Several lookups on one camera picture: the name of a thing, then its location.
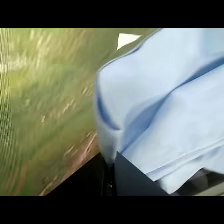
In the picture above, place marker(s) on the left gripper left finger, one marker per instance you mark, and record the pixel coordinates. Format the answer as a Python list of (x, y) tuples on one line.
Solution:
[(90, 180)]

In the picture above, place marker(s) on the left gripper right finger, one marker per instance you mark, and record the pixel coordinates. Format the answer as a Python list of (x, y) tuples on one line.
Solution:
[(130, 181)]

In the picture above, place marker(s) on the light blue shirt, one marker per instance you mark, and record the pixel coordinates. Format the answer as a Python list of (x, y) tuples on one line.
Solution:
[(166, 100)]

